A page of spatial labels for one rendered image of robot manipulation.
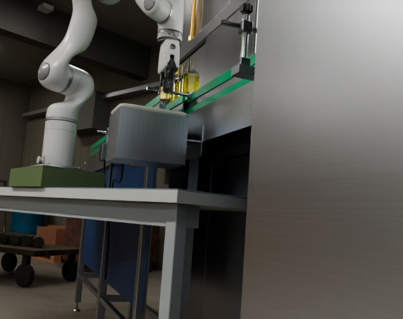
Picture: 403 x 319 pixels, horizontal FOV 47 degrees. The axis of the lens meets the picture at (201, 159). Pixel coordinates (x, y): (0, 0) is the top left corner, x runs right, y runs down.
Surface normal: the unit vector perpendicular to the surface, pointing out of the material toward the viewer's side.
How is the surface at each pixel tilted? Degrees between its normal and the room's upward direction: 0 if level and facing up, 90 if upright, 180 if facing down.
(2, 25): 90
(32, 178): 90
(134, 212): 90
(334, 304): 90
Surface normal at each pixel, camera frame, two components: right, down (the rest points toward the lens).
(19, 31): 0.72, -0.04
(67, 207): -0.69, -0.14
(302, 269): -0.92, -0.11
